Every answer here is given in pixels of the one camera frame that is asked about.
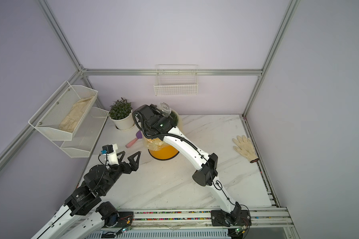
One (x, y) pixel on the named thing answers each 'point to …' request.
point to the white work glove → (245, 146)
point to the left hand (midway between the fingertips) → (132, 154)
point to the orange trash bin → (166, 153)
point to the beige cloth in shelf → (70, 121)
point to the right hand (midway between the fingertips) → (164, 107)
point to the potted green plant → (121, 114)
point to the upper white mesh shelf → (62, 116)
